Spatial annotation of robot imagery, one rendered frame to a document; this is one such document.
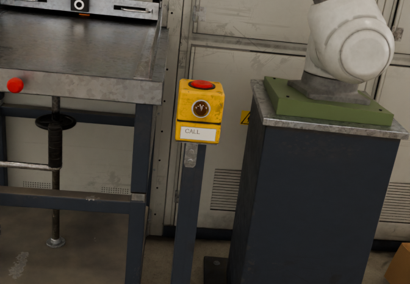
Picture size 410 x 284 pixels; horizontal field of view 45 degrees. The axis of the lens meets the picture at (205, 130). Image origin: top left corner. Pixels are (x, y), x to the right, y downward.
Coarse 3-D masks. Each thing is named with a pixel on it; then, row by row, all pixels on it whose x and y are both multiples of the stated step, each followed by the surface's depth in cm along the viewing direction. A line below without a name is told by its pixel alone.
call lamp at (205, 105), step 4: (200, 100) 86; (204, 100) 86; (192, 104) 87; (196, 104) 86; (200, 104) 86; (204, 104) 86; (208, 104) 87; (192, 108) 87; (196, 108) 86; (200, 108) 86; (204, 108) 86; (208, 108) 86; (192, 112) 87; (196, 112) 86; (200, 112) 86; (204, 112) 86; (208, 112) 87; (196, 116) 87; (200, 116) 87; (204, 116) 87
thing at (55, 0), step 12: (48, 0) 169; (60, 0) 170; (96, 0) 170; (108, 0) 170; (120, 0) 171; (132, 0) 171; (84, 12) 172; (96, 12) 172; (108, 12) 172; (120, 12) 172; (132, 12) 172; (156, 12) 173
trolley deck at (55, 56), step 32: (0, 32) 137; (32, 32) 141; (64, 32) 146; (96, 32) 151; (128, 32) 157; (160, 32) 163; (0, 64) 108; (32, 64) 110; (64, 64) 113; (96, 64) 116; (128, 64) 120; (160, 64) 123; (64, 96) 109; (96, 96) 109; (128, 96) 109; (160, 96) 110
